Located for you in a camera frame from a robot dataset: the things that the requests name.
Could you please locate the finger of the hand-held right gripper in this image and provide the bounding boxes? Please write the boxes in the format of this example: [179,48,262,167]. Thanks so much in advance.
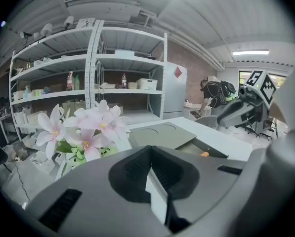
[216,98,253,128]

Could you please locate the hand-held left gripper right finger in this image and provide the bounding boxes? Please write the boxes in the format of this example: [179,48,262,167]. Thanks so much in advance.
[149,146,250,224]

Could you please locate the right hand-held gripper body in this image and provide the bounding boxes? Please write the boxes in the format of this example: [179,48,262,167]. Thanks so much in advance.
[238,70,278,135]

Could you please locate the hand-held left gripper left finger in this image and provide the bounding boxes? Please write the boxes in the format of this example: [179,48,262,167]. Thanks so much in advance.
[25,146,173,237]

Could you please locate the grey drawer box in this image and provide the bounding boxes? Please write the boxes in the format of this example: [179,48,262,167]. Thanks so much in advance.
[128,123,230,159]

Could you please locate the person's right forearm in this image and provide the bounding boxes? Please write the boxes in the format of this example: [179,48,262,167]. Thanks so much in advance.
[267,101,288,124]

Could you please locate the olive green box pair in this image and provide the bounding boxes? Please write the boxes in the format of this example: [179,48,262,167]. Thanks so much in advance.
[61,100,86,119]

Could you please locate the dark grey chair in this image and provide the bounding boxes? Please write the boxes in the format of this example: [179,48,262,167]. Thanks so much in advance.
[195,115,219,130]

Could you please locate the long ceiling light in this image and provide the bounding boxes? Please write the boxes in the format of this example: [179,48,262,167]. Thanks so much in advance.
[232,49,270,57]

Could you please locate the white metal cabinet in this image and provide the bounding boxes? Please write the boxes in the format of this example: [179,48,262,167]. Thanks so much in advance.
[163,61,188,120]

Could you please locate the pink flowers in white pot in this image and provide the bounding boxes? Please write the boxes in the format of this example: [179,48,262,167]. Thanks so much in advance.
[35,99,132,169]

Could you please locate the white woven basket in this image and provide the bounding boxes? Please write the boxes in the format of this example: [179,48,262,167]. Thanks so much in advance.
[136,78,159,91]

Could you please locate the white metal shelving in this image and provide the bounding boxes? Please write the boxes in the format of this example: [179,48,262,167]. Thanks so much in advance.
[8,20,168,143]

